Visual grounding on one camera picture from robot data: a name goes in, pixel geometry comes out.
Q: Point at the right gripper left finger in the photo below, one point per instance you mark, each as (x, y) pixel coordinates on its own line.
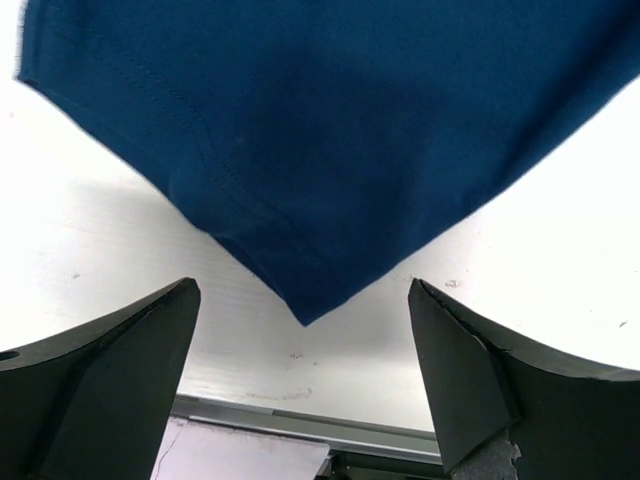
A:
(93, 402)

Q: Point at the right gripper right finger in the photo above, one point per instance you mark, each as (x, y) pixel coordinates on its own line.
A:
(505, 406)

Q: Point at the blue t-shirt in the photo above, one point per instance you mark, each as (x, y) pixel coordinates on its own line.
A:
(323, 142)

